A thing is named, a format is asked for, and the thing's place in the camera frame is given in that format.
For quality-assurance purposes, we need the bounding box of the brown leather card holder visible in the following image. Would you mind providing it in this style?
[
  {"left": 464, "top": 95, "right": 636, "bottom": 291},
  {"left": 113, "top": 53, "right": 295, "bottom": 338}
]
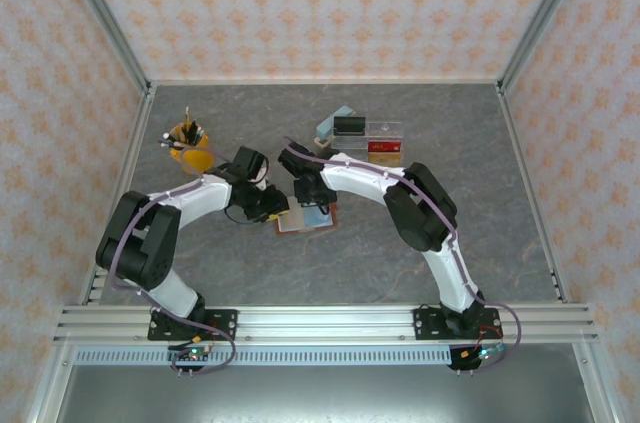
[{"left": 276, "top": 201, "right": 338, "bottom": 235}]

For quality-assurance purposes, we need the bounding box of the blue glossy credit card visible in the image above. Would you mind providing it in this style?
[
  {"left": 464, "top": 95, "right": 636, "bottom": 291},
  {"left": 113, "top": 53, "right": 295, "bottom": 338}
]
[{"left": 303, "top": 205, "right": 333, "bottom": 229}]

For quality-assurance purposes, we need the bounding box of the black card box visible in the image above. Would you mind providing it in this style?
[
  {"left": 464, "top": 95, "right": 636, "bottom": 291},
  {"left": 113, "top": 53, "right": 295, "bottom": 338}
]
[{"left": 333, "top": 115, "right": 367, "bottom": 137}]

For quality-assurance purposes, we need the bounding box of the light blue block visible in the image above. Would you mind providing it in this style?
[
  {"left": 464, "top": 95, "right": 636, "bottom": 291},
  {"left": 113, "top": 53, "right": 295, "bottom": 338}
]
[{"left": 315, "top": 104, "right": 357, "bottom": 140}]

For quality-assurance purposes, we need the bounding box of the yellow pen cup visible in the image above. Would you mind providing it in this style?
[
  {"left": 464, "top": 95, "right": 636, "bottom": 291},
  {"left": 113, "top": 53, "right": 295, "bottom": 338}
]
[{"left": 168, "top": 123, "right": 214, "bottom": 177}]

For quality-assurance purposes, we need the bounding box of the clear acrylic organizer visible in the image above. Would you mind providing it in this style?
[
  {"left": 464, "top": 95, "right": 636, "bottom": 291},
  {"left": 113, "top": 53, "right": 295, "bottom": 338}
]
[{"left": 329, "top": 116, "right": 405, "bottom": 169}]

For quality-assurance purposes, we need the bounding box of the aluminium front beam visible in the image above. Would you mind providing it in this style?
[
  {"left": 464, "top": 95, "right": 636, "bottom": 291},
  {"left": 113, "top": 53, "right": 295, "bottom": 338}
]
[{"left": 52, "top": 305, "right": 600, "bottom": 344}]

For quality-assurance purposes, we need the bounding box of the grey metal shelf panel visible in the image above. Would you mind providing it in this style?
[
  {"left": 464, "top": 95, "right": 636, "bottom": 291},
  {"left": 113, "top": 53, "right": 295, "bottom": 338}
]
[{"left": 54, "top": 365, "right": 596, "bottom": 423}]

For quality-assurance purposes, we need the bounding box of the aluminium back rail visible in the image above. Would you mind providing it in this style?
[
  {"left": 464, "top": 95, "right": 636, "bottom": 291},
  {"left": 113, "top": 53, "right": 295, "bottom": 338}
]
[{"left": 149, "top": 76, "right": 501, "bottom": 87}]

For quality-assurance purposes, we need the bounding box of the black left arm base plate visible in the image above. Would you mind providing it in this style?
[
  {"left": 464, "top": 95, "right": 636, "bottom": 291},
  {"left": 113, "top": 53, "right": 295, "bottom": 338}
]
[{"left": 147, "top": 309, "right": 239, "bottom": 342}]

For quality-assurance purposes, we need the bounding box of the aluminium side rail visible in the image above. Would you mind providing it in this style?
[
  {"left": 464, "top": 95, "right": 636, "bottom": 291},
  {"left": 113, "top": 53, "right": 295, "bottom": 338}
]
[
  {"left": 78, "top": 85, "right": 157, "bottom": 307},
  {"left": 495, "top": 82, "right": 571, "bottom": 305}
]

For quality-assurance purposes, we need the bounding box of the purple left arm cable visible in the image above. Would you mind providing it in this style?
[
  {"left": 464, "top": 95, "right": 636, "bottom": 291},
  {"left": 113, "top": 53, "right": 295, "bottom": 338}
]
[{"left": 110, "top": 145, "right": 237, "bottom": 378}]

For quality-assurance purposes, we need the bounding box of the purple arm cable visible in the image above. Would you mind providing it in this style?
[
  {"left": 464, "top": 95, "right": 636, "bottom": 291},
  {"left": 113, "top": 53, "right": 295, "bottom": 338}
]
[
  {"left": 110, "top": 145, "right": 237, "bottom": 378},
  {"left": 282, "top": 136, "right": 525, "bottom": 375}
]

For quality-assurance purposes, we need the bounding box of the perforated metal cable tray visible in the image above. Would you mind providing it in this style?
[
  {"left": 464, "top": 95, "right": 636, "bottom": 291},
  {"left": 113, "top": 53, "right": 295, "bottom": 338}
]
[{"left": 74, "top": 347, "right": 576, "bottom": 367}]

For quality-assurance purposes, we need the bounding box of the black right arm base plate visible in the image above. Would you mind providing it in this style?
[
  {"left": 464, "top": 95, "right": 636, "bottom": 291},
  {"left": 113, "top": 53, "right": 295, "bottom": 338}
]
[{"left": 413, "top": 306, "right": 501, "bottom": 342}]

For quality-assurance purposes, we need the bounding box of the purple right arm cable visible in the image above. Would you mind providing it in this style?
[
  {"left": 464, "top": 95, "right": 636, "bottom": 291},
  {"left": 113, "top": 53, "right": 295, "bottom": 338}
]
[{"left": 282, "top": 136, "right": 525, "bottom": 375}]

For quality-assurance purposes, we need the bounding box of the aluminium corner post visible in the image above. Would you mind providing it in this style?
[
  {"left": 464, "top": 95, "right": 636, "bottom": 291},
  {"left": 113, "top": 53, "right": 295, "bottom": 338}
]
[
  {"left": 52, "top": 0, "right": 154, "bottom": 94},
  {"left": 497, "top": 0, "right": 596, "bottom": 92}
]

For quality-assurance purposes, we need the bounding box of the aluminium frame leg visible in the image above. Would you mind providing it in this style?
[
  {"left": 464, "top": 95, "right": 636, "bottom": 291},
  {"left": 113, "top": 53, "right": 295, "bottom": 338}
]
[
  {"left": 27, "top": 342, "right": 76, "bottom": 423},
  {"left": 572, "top": 342, "right": 619, "bottom": 423}
]

